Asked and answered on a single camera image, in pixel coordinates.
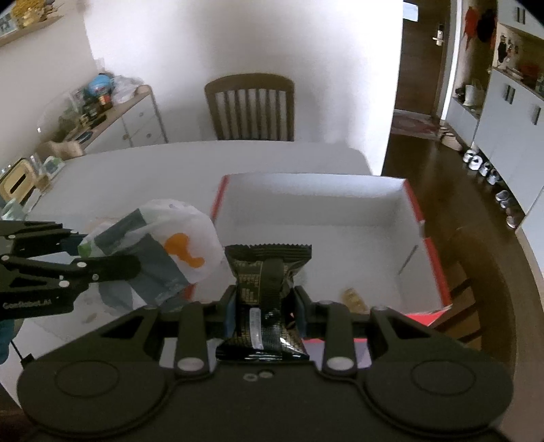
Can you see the white wooden sideboard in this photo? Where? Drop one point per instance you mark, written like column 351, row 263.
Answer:
column 136, row 123

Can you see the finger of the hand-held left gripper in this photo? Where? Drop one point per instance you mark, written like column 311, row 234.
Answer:
column 42, row 238
column 106, row 267

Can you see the red and white cardboard box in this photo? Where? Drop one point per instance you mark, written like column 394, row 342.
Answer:
column 314, row 229

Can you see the black snack packet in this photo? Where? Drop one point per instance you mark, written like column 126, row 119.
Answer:
column 263, row 293

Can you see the green and white small box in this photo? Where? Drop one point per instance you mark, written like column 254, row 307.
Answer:
column 55, row 165

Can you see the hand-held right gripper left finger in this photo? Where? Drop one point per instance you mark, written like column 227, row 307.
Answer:
column 229, row 316

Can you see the white tall cabinet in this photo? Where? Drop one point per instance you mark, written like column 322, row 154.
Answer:
column 510, row 136

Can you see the dark wooden chair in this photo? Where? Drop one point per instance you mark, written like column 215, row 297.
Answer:
column 480, row 306

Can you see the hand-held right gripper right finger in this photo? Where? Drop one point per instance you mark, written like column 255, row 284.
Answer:
column 299, row 316

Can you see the person's left forearm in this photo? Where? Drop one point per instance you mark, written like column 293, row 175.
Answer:
column 5, row 340

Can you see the dark wooden door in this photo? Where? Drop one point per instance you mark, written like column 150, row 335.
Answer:
column 418, row 72

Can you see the small gold packet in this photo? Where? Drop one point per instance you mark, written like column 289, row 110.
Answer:
column 355, row 299

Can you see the blue globe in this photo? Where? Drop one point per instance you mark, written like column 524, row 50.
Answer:
column 100, row 85

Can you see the wooden slat-back chair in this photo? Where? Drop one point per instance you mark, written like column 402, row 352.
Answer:
column 250, row 106

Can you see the patterned door rug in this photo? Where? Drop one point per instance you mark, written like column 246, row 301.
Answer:
column 414, row 124

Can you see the crumpled clear plastic bag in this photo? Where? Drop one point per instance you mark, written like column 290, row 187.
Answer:
column 126, row 88

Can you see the row of shoes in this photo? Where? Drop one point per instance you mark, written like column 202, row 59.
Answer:
column 488, row 172

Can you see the wooden wall shelf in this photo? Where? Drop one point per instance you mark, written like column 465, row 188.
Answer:
column 25, row 27

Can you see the pale green container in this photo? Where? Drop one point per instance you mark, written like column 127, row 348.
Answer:
column 9, row 210

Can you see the white plastic bag orange print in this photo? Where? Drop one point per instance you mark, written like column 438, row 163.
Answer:
column 187, row 238

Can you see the red wall decoration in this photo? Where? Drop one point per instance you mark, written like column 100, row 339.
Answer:
column 478, row 21

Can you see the wooden tissue box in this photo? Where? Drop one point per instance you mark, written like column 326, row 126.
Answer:
column 17, row 178

